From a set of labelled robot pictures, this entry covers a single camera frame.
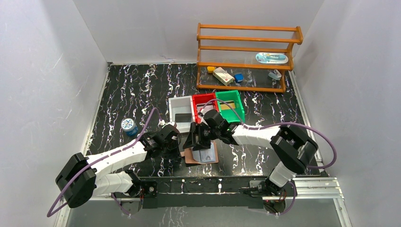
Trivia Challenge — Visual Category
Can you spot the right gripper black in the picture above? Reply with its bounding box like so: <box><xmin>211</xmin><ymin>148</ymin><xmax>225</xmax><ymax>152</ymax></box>
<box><xmin>183</xmin><ymin>122</ymin><xmax>220</xmax><ymax>151</ymax></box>

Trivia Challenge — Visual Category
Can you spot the brown leather card holder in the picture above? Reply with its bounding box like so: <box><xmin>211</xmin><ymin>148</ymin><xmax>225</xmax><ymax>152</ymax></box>
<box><xmin>180</xmin><ymin>140</ymin><xmax>218</xmax><ymax>165</ymax></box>

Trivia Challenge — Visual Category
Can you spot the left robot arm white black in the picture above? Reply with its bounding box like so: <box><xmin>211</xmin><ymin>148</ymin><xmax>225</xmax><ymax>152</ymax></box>
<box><xmin>55</xmin><ymin>122</ymin><xmax>179</xmax><ymax>208</ymax></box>

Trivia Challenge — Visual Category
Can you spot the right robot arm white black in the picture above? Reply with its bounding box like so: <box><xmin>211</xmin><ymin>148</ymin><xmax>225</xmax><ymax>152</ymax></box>
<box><xmin>183</xmin><ymin>110</ymin><xmax>318</xmax><ymax>197</ymax></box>

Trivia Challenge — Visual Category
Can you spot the black card in white bin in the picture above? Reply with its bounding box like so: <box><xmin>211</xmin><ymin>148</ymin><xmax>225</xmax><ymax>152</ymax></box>
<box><xmin>174</xmin><ymin>113</ymin><xmax>192</xmax><ymax>123</ymax></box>

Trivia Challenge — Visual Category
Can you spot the gold card in green bin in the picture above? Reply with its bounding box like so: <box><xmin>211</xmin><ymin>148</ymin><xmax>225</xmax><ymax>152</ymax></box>
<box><xmin>220</xmin><ymin>100</ymin><xmax>235</xmax><ymax>111</ymax></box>

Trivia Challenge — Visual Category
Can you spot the white plastic bin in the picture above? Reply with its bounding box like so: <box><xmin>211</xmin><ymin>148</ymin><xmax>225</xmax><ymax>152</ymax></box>
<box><xmin>168</xmin><ymin>96</ymin><xmax>194</xmax><ymax>133</ymax></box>

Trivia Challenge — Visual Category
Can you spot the blue patterned can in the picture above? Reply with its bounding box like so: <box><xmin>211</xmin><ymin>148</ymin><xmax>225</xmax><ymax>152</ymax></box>
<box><xmin>121</xmin><ymin>118</ymin><xmax>138</xmax><ymax>136</ymax></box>

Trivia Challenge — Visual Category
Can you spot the green plastic bin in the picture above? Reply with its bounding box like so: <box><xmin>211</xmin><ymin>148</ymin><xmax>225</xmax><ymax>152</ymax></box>
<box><xmin>215</xmin><ymin>90</ymin><xmax>244</xmax><ymax>122</ymax></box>

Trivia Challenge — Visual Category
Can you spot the red plastic bin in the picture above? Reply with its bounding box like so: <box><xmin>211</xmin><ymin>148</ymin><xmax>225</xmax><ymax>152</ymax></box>
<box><xmin>192</xmin><ymin>93</ymin><xmax>219</xmax><ymax>123</ymax></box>

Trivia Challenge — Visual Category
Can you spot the white cardboard box on shelf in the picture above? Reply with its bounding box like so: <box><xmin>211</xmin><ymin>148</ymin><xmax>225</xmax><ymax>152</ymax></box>
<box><xmin>212</xmin><ymin>67</ymin><xmax>235</xmax><ymax>86</ymax></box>

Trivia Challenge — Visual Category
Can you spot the small yellow block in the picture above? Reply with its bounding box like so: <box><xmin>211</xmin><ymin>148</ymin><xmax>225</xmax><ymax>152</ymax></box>
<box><xmin>207</xmin><ymin>66</ymin><xmax>216</xmax><ymax>73</ymax></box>

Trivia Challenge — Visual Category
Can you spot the small blue block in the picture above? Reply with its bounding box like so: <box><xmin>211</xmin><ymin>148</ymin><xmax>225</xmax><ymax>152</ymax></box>
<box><xmin>234</xmin><ymin>73</ymin><xmax>244</xmax><ymax>83</ymax></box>

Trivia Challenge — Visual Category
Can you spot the wooden orange shelf rack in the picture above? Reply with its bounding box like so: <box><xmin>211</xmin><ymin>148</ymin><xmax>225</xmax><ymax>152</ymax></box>
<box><xmin>196</xmin><ymin>23</ymin><xmax>304</xmax><ymax>93</ymax></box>

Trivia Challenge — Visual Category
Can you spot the light blue tape dispenser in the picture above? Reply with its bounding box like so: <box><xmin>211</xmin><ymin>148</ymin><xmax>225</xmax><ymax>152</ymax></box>
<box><xmin>268</xmin><ymin>70</ymin><xmax>282</xmax><ymax>80</ymax></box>

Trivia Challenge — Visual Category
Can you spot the teal packaged tool on shelf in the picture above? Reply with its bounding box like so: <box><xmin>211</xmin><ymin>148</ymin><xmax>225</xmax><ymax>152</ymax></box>
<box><xmin>255</xmin><ymin>52</ymin><xmax>288</xmax><ymax>64</ymax></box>

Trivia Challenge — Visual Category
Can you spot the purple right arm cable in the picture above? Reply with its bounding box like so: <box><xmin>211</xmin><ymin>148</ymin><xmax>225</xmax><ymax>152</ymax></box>
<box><xmin>200</xmin><ymin>98</ymin><xmax>338</xmax><ymax>217</ymax></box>

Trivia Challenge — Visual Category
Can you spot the black metal base frame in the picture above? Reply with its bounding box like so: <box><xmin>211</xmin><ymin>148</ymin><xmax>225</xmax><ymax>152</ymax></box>
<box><xmin>111</xmin><ymin>176</ymin><xmax>298</xmax><ymax>216</ymax></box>

